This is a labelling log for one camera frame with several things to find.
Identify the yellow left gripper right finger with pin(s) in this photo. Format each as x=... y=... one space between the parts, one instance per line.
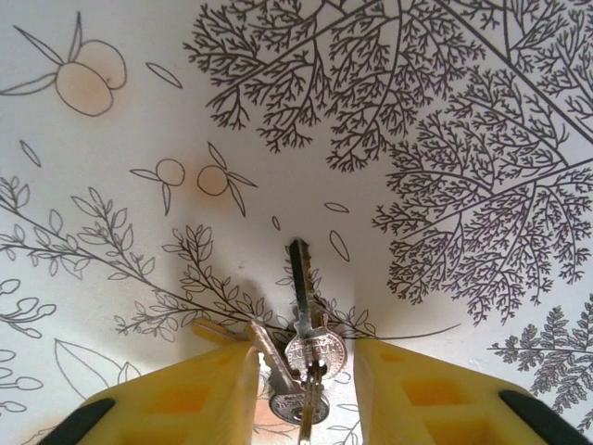
x=440 y=403

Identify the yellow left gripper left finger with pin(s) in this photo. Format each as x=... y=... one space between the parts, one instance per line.
x=185 y=398

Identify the silver key oval head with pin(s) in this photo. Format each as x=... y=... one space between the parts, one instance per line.
x=278 y=371

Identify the silver key round head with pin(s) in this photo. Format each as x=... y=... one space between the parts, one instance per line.
x=315 y=354

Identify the floral printed table cover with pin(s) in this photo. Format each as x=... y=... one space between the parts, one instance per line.
x=139 y=232

